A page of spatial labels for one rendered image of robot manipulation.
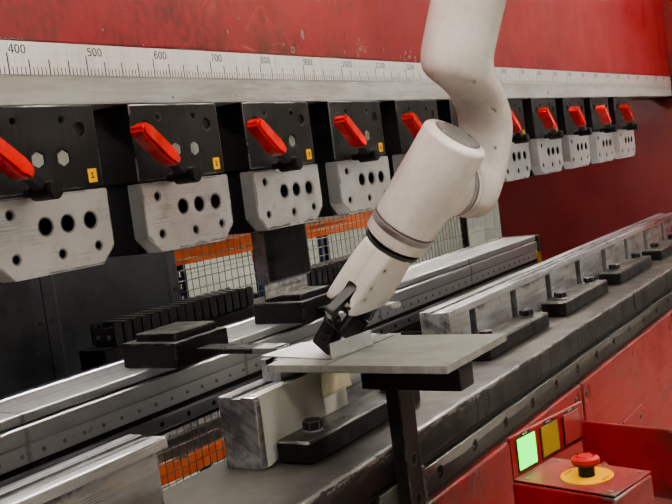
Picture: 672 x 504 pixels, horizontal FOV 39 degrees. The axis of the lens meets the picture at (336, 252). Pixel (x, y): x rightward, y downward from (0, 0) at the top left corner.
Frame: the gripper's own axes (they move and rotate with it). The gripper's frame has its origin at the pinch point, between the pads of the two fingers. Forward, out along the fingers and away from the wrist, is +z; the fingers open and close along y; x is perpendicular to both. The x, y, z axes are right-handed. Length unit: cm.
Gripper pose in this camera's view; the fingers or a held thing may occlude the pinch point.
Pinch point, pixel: (339, 333)
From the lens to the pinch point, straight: 128.3
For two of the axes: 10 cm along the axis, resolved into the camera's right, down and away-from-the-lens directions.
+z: -4.5, 7.9, 4.2
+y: -5.3, 1.4, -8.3
